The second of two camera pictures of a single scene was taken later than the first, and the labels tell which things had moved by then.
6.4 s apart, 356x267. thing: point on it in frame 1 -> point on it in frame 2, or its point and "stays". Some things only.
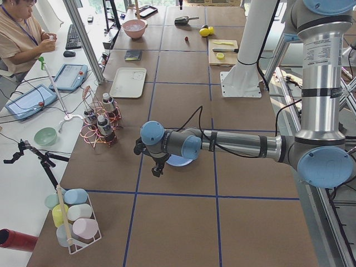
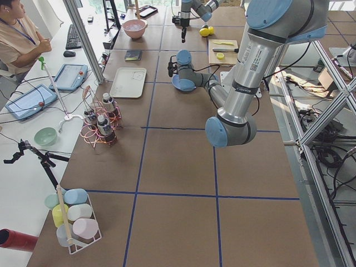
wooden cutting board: [225, 58] stays
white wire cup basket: [74, 216] stays
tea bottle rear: [108, 102] stays
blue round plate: [178, 161] -> [183, 84]
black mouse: [69, 54] stays
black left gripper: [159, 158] -> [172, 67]
